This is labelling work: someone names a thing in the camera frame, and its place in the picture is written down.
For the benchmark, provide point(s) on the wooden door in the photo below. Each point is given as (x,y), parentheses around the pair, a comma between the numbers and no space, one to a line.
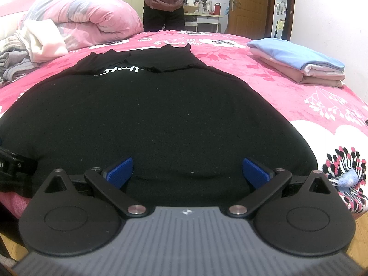
(250,5)

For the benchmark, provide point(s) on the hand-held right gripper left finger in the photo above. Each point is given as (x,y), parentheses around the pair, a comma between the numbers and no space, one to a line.
(119,172)

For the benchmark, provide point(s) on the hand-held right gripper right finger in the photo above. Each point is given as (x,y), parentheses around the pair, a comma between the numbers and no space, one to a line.
(256,172)

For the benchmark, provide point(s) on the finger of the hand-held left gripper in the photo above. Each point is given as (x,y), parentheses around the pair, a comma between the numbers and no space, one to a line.
(23,165)

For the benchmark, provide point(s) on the brown door frame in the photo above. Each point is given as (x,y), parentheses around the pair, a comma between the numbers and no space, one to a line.
(271,5)

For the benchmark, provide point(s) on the white folded garment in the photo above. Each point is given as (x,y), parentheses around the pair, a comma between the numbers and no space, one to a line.
(325,70)

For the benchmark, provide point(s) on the yellow sticky note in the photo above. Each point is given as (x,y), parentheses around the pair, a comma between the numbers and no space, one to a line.
(279,25)

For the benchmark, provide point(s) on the grey hoodie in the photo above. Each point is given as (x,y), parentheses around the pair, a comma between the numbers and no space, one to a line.
(14,60)

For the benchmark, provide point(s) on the cardboard box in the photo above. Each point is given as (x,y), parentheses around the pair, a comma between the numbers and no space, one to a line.
(191,9)

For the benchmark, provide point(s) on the white bed headboard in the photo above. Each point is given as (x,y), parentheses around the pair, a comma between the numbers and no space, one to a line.
(8,28)

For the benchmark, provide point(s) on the pink grey quilt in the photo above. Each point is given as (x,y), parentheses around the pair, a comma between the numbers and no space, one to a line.
(92,14)

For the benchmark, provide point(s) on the black t-shirt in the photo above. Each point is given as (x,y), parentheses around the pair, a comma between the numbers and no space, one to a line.
(158,115)

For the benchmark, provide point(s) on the pink floral blanket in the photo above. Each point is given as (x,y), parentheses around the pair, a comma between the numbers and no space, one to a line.
(273,92)

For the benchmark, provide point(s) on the cream fleece garment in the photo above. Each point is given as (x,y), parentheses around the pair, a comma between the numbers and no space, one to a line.
(43,43)

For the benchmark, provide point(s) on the white cluttered desk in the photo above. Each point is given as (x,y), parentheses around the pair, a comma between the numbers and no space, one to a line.
(207,20)

